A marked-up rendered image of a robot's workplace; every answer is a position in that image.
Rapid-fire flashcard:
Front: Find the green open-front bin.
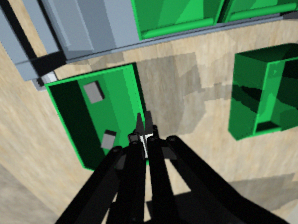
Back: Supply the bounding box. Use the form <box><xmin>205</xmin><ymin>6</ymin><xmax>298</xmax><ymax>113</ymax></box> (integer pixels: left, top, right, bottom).
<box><xmin>44</xmin><ymin>62</ymin><xmax>147</xmax><ymax>171</ymax></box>
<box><xmin>218</xmin><ymin>0</ymin><xmax>298</xmax><ymax>22</ymax></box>
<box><xmin>228</xmin><ymin>43</ymin><xmax>298</xmax><ymax>141</ymax></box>
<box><xmin>131</xmin><ymin>0</ymin><xmax>224</xmax><ymax>38</ymax></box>

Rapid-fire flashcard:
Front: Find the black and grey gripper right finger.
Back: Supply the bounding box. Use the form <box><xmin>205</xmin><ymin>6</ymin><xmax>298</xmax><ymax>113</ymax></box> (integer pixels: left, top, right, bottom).
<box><xmin>145</xmin><ymin>111</ymin><xmax>290</xmax><ymax>224</ymax></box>

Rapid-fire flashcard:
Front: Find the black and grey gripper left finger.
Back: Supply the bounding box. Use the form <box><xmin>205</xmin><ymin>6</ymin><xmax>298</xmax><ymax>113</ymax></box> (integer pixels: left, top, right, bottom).
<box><xmin>55</xmin><ymin>113</ymin><xmax>148</xmax><ymax>224</ymax></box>

